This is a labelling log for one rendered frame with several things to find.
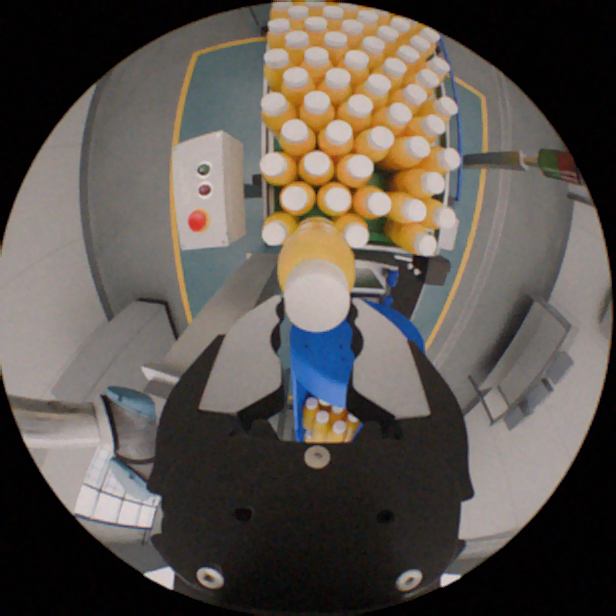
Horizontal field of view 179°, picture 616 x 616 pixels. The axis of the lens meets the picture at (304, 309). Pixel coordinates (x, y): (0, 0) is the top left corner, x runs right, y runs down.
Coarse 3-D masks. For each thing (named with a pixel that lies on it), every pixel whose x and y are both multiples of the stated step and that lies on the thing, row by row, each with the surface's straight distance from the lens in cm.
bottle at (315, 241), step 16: (304, 224) 21; (320, 224) 19; (288, 240) 16; (304, 240) 14; (320, 240) 14; (336, 240) 15; (288, 256) 14; (304, 256) 13; (320, 256) 13; (336, 256) 13; (352, 256) 15; (288, 272) 13; (352, 272) 14
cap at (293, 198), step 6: (294, 186) 33; (288, 192) 32; (294, 192) 32; (300, 192) 32; (282, 198) 33; (288, 198) 32; (294, 198) 32; (300, 198) 32; (306, 198) 32; (288, 204) 32; (294, 204) 32; (300, 204) 32
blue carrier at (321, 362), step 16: (368, 304) 50; (400, 320) 47; (304, 336) 38; (320, 336) 38; (336, 336) 38; (416, 336) 44; (304, 352) 34; (320, 352) 35; (336, 352) 35; (352, 352) 35; (304, 368) 33; (320, 368) 32; (336, 368) 32; (304, 384) 37; (320, 384) 33; (336, 384) 31; (304, 400) 72; (336, 400) 34; (304, 432) 100
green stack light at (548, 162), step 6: (540, 150) 54; (546, 150) 54; (552, 150) 53; (540, 156) 53; (546, 156) 52; (552, 156) 52; (540, 162) 53; (546, 162) 52; (552, 162) 52; (546, 168) 52; (552, 168) 52; (558, 168) 51; (546, 174) 54; (552, 174) 53; (558, 174) 52
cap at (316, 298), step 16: (304, 272) 11; (320, 272) 11; (336, 272) 12; (288, 288) 11; (304, 288) 11; (320, 288) 11; (336, 288) 11; (288, 304) 11; (304, 304) 11; (320, 304) 11; (336, 304) 11; (304, 320) 12; (320, 320) 12; (336, 320) 12
